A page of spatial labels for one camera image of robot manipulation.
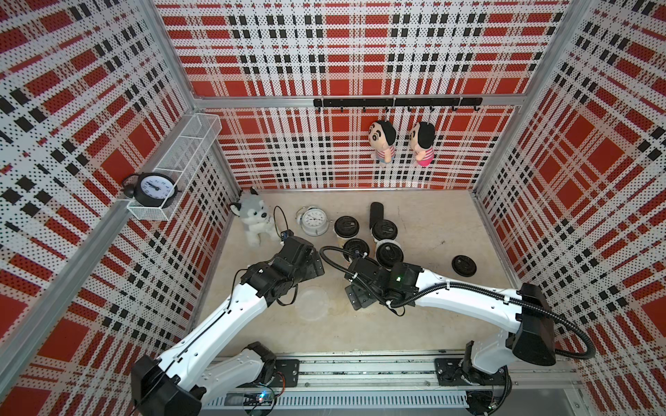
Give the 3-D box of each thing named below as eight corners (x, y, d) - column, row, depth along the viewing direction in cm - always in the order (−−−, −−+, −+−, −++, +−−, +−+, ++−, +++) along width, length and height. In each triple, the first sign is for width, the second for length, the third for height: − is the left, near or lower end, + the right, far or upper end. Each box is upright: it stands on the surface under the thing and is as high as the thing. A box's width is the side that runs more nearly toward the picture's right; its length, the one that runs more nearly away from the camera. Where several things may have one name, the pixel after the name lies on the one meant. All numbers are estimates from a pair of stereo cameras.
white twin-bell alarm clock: (294, 236, 106) (293, 231, 103) (298, 211, 115) (297, 205, 112) (328, 236, 106) (327, 231, 103) (329, 210, 114) (329, 205, 112)
